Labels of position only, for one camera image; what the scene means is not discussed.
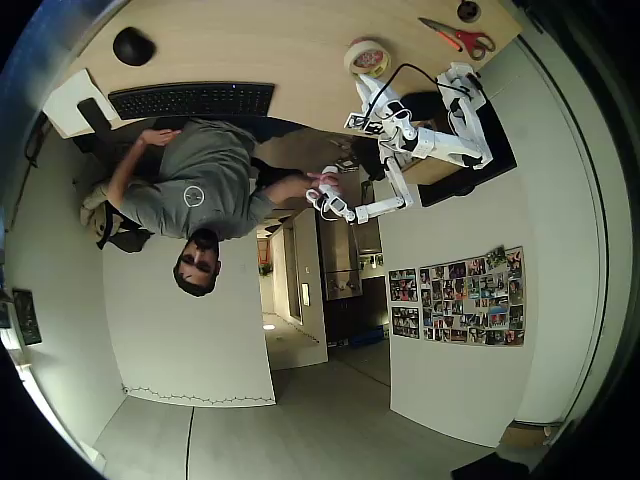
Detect beige masking tape roll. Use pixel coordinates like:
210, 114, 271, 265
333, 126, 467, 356
343, 36, 392, 78

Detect white leader arm with handle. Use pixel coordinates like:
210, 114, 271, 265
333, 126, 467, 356
305, 139, 417, 227

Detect person's right forearm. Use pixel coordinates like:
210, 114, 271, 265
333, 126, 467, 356
268, 178, 299, 203

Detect person's left forearm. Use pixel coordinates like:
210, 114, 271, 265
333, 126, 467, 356
107, 142, 152, 209

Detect small black round object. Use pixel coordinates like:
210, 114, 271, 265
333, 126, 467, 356
456, 0, 483, 24

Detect person's right hand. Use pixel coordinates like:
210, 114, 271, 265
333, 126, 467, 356
292, 169, 342, 197

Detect person's left hand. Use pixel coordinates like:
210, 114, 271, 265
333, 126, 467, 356
134, 128, 181, 149

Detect black white marker tag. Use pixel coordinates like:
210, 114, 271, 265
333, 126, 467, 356
344, 113, 384, 136

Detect pink patterned ball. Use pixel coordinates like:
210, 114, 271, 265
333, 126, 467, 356
352, 48, 384, 71

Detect wooden box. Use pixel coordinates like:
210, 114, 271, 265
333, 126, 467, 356
394, 149, 482, 185

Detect black cabinet panel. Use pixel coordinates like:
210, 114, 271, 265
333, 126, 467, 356
417, 94, 519, 209

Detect stainless steel appliance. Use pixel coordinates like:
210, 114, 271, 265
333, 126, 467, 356
318, 222, 364, 302

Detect small photo sheet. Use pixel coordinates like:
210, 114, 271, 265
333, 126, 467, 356
391, 306, 422, 341
388, 268, 419, 303

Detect man in grey shirt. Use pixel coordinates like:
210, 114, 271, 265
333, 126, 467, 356
115, 117, 279, 298

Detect black computer keyboard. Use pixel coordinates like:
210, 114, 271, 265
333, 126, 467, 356
107, 81, 277, 122

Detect large photo collage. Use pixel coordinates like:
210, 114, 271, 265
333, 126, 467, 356
418, 245, 527, 348

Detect blue crate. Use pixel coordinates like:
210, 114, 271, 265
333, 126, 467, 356
347, 324, 390, 349

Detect black computer mouse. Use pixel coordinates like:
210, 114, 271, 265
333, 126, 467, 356
112, 27, 158, 67

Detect black phone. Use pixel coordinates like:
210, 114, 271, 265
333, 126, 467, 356
76, 97, 112, 134

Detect beige and black backpack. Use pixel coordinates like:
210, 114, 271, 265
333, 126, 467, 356
79, 179, 152, 254

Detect white paper sheet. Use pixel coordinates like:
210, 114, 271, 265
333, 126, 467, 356
42, 68, 109, 139

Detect cardboard box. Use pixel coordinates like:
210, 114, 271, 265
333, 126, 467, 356
499, 421, 564, 449

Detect dark framed picture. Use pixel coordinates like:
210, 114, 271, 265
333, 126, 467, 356
11, 288, 44, 347

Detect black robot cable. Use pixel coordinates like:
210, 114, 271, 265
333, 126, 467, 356
367, 62, 484, 122

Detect red handled scissors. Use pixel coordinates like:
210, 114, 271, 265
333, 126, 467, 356
418, 17, 497, 62

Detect string of fairy lights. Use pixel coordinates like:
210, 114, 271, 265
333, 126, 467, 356
121, 383, 277, 407

